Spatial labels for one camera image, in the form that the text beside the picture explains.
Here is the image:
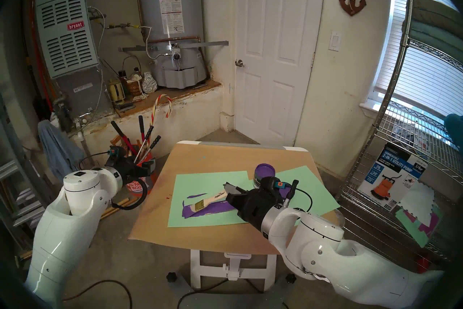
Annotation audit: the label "purple paint sample jar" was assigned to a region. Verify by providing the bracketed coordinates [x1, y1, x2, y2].
[253, 163, 276, 189]

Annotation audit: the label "wooden handle paint brush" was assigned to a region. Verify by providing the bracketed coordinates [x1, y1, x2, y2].
[195, 192, 228, 212]

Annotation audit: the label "brown paper covered table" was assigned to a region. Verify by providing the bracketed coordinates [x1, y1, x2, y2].
[129, 143, 348, 258]

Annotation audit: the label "black floor cable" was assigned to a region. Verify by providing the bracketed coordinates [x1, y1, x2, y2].
[63, 279, 133, 309]
[177, 278, 228, 309]

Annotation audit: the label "black looped gripper cable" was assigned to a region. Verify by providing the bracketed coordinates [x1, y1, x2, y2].
[110, 176, 148, 210]

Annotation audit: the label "orange plastic bucket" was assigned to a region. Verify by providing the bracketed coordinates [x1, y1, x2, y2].
[125, 158, 158, 194]

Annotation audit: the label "aluminium foil wrapped bundle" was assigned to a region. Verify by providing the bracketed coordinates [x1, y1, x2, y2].
[142, 72, 158, 94]

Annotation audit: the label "plywood heater platform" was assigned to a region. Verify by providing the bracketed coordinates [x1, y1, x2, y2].
[118, 80, 222, 119]

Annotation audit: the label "yellow coated gas pipe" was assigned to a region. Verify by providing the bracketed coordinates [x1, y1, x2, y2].
[105, 23, 150, 31]

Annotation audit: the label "flat wooden slat board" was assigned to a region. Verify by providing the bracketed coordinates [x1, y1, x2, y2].
[182, 200, 239, 219]

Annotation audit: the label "chrome wire shelf rack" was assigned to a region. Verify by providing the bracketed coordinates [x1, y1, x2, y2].
[340, 0, 463, 269]

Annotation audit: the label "black grip metal tool handle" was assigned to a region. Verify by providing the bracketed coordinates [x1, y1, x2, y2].
[139, 125, 154, 162]
[143, 135, 162, 163]

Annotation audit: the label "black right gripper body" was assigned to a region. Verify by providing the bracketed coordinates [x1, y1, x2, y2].
[235, 177, 292, 231]

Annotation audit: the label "utility pump cardboard box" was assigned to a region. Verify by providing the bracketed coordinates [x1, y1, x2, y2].
[358, 142, 429, 212]

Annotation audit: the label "striped candy cane decoration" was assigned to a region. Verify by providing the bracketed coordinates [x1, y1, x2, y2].
[150, 94, 174, 131]

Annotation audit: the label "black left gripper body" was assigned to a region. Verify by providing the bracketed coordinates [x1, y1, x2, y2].
[109, 153, 140, 187]

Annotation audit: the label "white scalloped paper sheet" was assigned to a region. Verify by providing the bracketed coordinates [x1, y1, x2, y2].
[398, 183, 436, 220]

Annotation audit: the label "grey water heater tank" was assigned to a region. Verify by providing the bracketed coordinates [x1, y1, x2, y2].
[137, 0, 210, 89]

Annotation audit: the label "brown wicker basket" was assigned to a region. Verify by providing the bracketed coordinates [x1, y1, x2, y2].
[122, 55, 144, 97]

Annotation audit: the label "white panel door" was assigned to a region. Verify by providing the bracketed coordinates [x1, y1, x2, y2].
[233, 0, 328, 148]

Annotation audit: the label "aluminium ladder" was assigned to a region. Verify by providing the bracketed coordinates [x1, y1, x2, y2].
[0, 95, 47, 240]

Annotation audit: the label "blue hanging cloth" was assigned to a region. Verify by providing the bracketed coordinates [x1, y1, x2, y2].
[38, 120, 85, 180]

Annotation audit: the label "teal cloth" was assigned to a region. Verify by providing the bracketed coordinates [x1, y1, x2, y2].
[444, 113, 463, 157]

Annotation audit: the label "grey Bryant furnace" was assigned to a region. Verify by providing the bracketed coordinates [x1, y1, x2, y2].
[35, 0, 112, 120]

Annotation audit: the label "grey metal heater strap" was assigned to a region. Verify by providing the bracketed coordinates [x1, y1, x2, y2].
[119, 40, 229, 52]

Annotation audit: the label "white window blinds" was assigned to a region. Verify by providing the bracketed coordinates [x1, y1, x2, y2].
[373, 0, 463, 124]

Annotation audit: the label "coloured paper stack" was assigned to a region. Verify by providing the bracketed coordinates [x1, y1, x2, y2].
[395, 203, 443, 248]

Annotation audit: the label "green seat cushion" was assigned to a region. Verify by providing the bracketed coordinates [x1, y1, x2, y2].
[407, 0, 460, 28]
[402, 19, 463, 63]

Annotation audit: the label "mint green paper sheet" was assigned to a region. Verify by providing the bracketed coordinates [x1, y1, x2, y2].
[167, 171, 258, 228]
[250, 166, 340, 216]

